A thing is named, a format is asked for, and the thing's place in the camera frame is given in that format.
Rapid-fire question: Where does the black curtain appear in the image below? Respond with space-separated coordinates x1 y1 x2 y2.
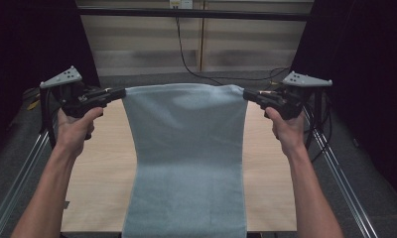
0 0 101 163
285 0 397 202

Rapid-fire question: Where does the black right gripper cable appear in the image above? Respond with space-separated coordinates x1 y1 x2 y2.
302 95 321 151

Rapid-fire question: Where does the light blue towel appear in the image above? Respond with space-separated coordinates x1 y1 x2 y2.
121 82 249 238

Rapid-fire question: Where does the long black wall cable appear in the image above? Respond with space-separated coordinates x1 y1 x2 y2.
175 16 291 87

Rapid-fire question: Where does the black floor cable bundle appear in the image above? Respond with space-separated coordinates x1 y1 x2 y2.
307 95 333 163

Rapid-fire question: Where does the black metal stand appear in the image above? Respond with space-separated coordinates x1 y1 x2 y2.
313 87 324 131
39 88 52 134

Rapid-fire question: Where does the yellow floor item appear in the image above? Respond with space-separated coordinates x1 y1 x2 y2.
26 98 41 111

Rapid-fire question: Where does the white wall socket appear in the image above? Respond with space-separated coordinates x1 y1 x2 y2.
168 0 195 10

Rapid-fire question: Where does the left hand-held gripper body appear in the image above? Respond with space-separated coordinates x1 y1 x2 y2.
39 64 105 119

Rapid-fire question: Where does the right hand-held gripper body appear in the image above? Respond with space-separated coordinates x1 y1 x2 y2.
265 70 333 121

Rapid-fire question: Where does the metal floor rail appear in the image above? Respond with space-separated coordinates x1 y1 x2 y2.
300 103 380 238
0 130 52 238

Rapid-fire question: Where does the person's left hand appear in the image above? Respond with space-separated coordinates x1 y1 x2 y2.
56 106 104 157

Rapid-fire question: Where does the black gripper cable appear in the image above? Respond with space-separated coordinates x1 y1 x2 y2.
38 86 60 151
302 95 321 151

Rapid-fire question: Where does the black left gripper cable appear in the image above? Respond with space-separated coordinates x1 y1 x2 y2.
38 86 60 151

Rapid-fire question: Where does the black horizontal frame bar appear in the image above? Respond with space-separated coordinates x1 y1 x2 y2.
76 7 311 23

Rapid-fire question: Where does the person's right hand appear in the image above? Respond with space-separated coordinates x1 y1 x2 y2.
264 106 309 157

